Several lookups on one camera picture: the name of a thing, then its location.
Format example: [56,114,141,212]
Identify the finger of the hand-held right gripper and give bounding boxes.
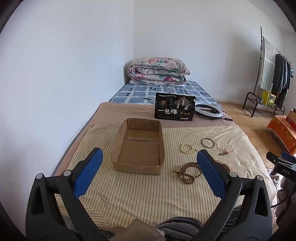
[266,151,296,163]

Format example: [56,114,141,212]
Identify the blue checked bed sheet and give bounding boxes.
[109,80,219,106]

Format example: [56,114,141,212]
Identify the brown folded cloth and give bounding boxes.
[102,218,166,241]

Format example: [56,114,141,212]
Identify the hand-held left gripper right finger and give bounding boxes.
[192,149,273,241]

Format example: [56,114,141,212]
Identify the yellow box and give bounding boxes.
[262,91,277,107]

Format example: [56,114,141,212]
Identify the dark hanging clothes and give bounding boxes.
[271,53,291,108]

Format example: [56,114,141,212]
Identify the brown blanket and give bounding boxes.
[54,102,238,176]

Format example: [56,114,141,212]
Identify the striped hanging cloth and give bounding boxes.
[257,38,277,92]

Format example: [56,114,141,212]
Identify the white ring light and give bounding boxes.
[195,103,224,120]

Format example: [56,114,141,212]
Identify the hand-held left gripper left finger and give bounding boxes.
[25,147,109,241]

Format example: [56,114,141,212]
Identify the folded floral quilt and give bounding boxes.
[128,57,191,85]

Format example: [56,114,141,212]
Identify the brown wooden bead necklace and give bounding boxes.
[173,162,203,184]

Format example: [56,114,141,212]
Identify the cardboard box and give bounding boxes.
[111,118,165,176]

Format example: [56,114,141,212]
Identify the black metal clothes rack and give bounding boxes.
[243,27,292,117]

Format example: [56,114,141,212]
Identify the black snack bag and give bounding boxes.
[154,92,196,121]

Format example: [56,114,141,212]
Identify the person's striped trouser leg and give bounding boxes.
[155,217,204,241]

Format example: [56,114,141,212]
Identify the yellow striped towel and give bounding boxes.
[54,123,277,229]

